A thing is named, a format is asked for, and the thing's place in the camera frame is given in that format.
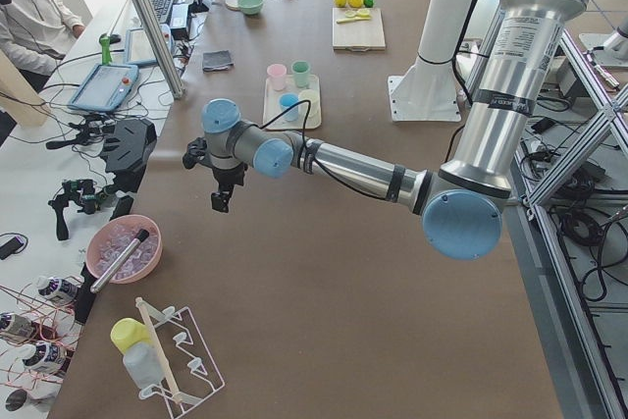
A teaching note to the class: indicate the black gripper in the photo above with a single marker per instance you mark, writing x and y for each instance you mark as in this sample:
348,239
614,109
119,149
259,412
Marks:
227,177

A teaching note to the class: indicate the pink plastic cup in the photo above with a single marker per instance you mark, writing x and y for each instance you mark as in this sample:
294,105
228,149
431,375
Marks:
277,76

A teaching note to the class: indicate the green plastic cup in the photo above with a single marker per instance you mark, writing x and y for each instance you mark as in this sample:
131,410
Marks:
301,73

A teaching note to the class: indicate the cream white plastic cup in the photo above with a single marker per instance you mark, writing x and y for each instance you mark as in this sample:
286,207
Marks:
310,103

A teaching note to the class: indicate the blue plastic cup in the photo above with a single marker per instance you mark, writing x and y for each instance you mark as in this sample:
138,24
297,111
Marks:
289,107

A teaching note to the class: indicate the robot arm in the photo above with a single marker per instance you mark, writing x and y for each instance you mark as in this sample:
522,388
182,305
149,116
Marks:
461,203

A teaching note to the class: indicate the green plastic bowl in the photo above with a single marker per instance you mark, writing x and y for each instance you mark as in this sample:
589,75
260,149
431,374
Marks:
250,7

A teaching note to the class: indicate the yellow plastic knife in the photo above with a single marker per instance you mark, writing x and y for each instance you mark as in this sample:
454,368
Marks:
341,21

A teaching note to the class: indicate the grey folded cloth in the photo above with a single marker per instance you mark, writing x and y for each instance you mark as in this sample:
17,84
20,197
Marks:
216,60

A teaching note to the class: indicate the bamboo cutting board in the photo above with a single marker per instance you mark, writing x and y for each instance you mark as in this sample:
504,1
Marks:
358,36

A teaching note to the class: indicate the black plastic casing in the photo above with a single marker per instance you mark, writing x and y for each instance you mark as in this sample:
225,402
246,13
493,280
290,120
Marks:
126,151

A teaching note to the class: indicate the pink ribbed bowl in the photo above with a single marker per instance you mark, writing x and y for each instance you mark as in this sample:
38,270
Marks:
111,241

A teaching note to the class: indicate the wooden rod on rack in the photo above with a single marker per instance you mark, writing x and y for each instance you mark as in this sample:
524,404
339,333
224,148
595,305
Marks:
142,307

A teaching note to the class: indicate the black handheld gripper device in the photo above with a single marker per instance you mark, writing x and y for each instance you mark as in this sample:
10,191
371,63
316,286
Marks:
83,193

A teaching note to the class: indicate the blue teach pendant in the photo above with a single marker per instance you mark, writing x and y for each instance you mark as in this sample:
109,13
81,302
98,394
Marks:
138,50
105,88

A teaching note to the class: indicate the yellow cup on rack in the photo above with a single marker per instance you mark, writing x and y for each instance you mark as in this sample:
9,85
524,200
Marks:
127,332

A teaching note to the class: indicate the grey cup on rack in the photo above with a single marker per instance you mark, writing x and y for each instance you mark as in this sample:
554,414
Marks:
143,366

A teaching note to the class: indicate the purple label bottle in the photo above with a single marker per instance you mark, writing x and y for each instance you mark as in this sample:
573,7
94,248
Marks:
57,290
44,357
16,328

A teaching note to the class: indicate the black phone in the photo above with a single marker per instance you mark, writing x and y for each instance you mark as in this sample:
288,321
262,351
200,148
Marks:
11,247

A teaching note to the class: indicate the seated person in white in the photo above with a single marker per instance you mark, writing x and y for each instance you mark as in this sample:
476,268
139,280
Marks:
36,35

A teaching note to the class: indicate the aluminium frame post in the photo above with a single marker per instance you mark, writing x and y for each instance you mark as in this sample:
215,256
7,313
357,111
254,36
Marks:
158,45

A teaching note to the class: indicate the green handled tool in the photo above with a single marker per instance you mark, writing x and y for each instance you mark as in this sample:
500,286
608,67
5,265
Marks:
105,44

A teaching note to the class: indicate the white wire cup rack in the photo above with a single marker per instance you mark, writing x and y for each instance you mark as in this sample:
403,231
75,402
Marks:
191,361

